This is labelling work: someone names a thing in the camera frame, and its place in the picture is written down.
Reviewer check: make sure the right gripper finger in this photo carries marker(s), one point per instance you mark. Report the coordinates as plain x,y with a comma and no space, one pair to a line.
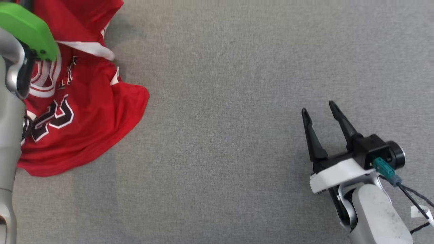
313,142
342,122

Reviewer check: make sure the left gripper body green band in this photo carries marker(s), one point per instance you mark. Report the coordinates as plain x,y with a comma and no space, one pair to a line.
27,28

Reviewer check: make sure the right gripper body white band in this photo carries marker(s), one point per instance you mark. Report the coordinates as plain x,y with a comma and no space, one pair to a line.
339,174

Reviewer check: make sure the red jersey with white sleeves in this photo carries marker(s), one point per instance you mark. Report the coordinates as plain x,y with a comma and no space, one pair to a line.
101,112

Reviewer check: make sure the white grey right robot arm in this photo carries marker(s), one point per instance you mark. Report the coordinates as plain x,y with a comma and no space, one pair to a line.
376,213

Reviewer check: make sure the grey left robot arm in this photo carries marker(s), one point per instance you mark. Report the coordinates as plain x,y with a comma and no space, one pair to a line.
8,135

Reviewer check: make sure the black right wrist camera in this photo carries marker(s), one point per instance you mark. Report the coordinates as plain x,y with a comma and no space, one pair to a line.
373,147

